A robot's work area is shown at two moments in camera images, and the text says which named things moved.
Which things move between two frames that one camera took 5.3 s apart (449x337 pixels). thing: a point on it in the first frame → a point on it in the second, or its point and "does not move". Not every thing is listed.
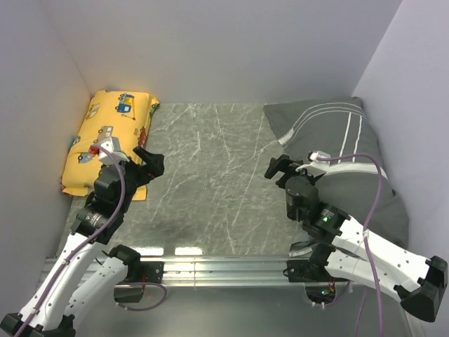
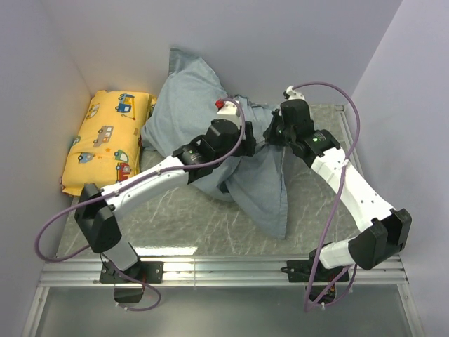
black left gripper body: (137, 175) → (245, 146)
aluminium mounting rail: (229, 272) does not move
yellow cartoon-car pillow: (127, 116) does not move
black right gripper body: (292, 170) → (277, 135)
